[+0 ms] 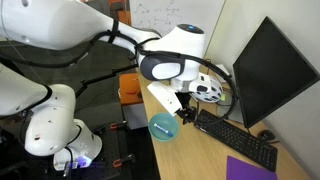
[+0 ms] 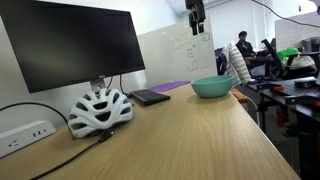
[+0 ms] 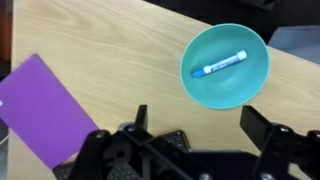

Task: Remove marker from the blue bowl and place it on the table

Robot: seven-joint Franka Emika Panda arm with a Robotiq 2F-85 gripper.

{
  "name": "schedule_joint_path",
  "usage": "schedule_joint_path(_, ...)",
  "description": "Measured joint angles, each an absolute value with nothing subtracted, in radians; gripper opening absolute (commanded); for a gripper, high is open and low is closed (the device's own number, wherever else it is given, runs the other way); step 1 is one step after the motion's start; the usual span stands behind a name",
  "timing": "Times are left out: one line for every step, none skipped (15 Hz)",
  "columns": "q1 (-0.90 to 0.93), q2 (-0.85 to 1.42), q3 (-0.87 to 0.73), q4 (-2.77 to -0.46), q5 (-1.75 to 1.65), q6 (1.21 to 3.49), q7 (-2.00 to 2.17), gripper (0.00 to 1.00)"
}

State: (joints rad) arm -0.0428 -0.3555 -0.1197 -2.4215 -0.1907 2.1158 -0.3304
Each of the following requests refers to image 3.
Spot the grey cabinet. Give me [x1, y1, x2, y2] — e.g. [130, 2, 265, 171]
[267, 25, 320, 65]

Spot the blue and white marker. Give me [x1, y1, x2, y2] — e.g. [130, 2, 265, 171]
[190, 50, 248, 79]

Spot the purple paper sheet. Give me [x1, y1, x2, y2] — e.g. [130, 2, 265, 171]
[0, 53, 100, 170]

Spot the teal bowl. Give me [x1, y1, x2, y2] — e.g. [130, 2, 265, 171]
[179, 22, 270, 110]

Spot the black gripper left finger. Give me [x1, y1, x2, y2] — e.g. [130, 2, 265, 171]
[134, 104, 149, 132]

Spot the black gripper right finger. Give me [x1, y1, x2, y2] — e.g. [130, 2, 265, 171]
[239, 105, 278, 152]

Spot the black computer keyboard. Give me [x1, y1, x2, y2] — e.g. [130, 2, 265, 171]
[52, 129, 192, 180]

